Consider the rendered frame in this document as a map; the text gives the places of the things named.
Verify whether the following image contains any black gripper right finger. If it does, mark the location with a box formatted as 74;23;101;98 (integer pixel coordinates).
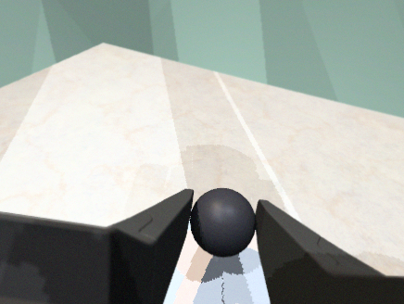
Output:
255;199;404;304

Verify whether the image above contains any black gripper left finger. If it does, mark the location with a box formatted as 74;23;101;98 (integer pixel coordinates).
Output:
0;188;194;304

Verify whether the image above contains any french press coffee maker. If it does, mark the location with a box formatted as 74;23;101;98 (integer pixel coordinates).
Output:
164;188;271;304

